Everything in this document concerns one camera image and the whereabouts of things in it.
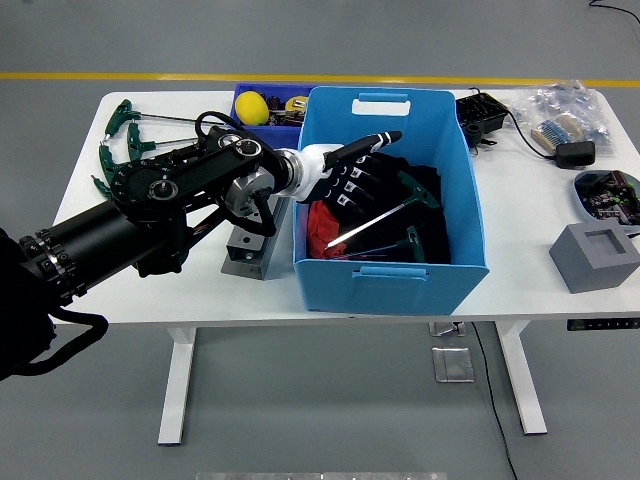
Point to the grey metal tool stand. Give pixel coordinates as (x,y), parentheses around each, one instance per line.
(250,260)

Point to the small dark blue bin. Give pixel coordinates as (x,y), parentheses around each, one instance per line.
(272,87)

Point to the beige resistor tape strip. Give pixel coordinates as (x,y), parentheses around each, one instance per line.
(557,131)

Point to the grey block with square recess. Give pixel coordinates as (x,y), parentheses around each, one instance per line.
(585,270)

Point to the clear plastic parts bags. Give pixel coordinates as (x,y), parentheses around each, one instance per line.
(555,102)

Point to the large light blue box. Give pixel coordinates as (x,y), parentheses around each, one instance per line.
(390,295)

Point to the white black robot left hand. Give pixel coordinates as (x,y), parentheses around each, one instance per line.
(312,167)

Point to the black table control panel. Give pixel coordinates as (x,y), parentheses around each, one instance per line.
(602,324)

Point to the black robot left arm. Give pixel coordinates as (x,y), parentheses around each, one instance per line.
(100,230)

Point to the black power adapter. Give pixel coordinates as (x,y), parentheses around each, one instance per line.
(576,155)

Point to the black cloth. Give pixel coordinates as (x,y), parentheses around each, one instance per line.
(436,240)

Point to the small metal floor bracket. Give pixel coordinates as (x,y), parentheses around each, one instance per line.
(445,329)

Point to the black plastic tray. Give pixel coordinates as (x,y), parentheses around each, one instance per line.
(480,112)

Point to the red cloth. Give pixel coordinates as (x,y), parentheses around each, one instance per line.
(322,225)

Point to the yellow tape measure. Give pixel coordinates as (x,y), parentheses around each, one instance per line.
(296,103)

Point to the dark electronic parts pile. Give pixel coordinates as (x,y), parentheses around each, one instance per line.
(285,117)

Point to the white table leg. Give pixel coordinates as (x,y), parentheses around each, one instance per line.
(522,380)
(176,385)

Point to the yellow lemon-shaped ball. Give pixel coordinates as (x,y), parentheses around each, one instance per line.
(251,107)

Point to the square metal floor plate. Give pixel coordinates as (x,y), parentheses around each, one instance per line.
(452,365)

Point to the light blue oval parts tray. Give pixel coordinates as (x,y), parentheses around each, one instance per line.
(607,197)

